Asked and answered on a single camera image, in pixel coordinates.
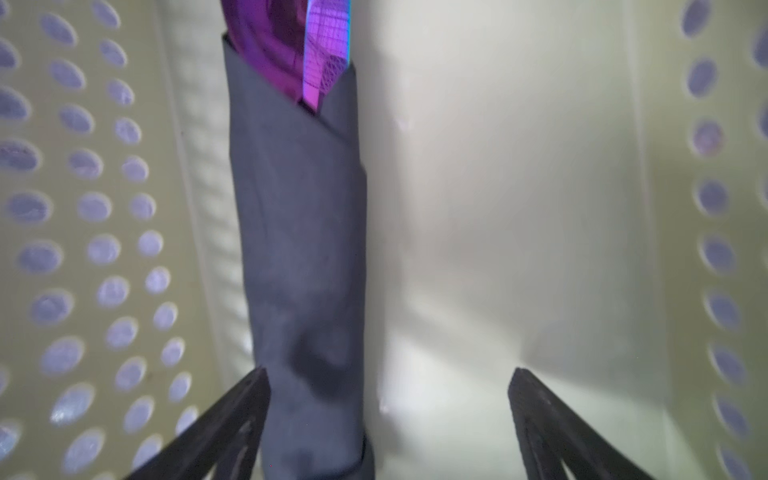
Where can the light green perforated plastic basket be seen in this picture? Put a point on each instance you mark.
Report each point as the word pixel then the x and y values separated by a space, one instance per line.
pixel 576 188

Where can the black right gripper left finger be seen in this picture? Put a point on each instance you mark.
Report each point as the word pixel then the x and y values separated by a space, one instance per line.
pixel 223 442

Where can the purple metallic spoon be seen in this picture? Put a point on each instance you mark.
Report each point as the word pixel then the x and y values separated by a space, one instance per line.
pixel 269 35

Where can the iridescent purple table knife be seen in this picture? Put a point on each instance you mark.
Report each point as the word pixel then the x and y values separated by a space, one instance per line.
pixel 326 48

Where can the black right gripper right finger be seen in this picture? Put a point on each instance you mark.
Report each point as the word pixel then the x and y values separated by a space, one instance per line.
pixel 555 442

